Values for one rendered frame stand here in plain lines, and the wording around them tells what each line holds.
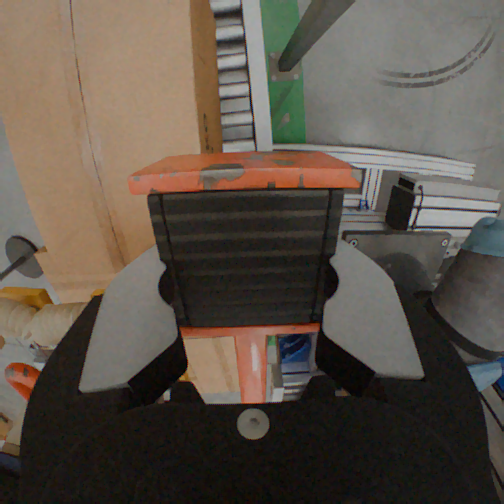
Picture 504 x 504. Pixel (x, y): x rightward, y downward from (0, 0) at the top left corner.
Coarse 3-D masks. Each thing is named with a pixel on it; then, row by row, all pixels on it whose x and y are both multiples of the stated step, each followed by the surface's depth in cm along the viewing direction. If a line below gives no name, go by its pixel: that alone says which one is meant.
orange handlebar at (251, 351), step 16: (240, 336) 14; (256, 336) 14; (240, 352) 15; (256, 352) 15; (16, 368) 18; (32, 368) 19; (240, 368) 16; (256, 368) 16; (16, 384) 19; (32, 384) 19; (240, 384) 17; (256, 384) 17; (256, 400) 18
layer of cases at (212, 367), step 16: (48, 256) 93; (48, 272) 97; (64, 288) 102; (80, 288) 102; (96, 288) 102; (224, 336) 119; (192, 352) 125; (208, 352) 126; (224, 352) 126; (192, 368) 134; (208, 368) 134; (224, 368) 134; (208, 384) 143; (224, 384) 143
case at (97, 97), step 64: (0, 0) 20; (64, 0) 23; (128, 0) 25; (192, 0) 28; (0, 64) 26; (64, 64) 29; (128, 64) 30; (192, 64) 31; (64, 128) 34; (128, 128) 35; (192, 128) 36; (64, 192) 40; (128, 192) 41; (64, 256) 47; (128, 256) 47
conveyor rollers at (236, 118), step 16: (224, 0) 52; (224, 32) 57; (240, 32) 57; (224, 64) 62; (240, 64) 62; (224, 96) 67; (240, 96) 67; (240, 112) 69; (224, 144) 74; (240, 144) 74
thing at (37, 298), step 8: (8, 288) 28; (16, 288) 28; (24, 288) 29; (32, 288) 29; (40, 288) 29; (0, 296) 28; (8, 296) 28; (16, 296) 28; (24, 296) 28; (32, 296) 28; (40, 296) 28; (48, 296) 29; (32, 304) 28; (40, 304) 28; (32, 352) 30
